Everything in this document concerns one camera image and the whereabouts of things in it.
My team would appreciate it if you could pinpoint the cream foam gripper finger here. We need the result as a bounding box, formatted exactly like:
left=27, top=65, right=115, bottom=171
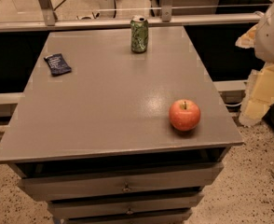
left=239, top=63, right=274, bottom=127

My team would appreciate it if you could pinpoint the green soda can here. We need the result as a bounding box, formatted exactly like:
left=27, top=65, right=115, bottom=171
left=130, top=15, right=148, bottom=53

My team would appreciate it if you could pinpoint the grey metal rail frame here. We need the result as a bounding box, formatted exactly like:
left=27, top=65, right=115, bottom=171
left=0, top=0, right=263, bottom=32

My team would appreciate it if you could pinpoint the grey drawer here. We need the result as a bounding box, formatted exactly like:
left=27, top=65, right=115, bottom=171
left=48, top=191, right=203, bottom=219
left=66, top=209, right=192, bottom=224
left=19, top=162, right=224, bottom=201

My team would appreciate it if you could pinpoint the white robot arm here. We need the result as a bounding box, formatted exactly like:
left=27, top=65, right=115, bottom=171
left=235, top=2, right=274, bottom=126

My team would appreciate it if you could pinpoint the grey top drawer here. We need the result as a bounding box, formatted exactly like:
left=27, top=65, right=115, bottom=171
left=19, top=162, right=224, bottom=201

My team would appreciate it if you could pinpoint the dark blue snack packet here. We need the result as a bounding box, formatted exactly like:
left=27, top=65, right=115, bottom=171
left=44, top=53, right=72, bottom=77

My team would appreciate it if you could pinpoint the grey bottom drawer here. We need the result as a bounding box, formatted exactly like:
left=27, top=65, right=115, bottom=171
left=66, top=209, right=192, bottom=224

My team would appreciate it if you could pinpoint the grey middle drawer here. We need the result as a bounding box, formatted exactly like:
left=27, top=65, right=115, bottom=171
left=48, top=191, right=203, bottom=219

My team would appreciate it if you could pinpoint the red apple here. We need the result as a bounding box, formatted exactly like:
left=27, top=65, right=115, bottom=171
left=169, top=99, right=201, bottom=132

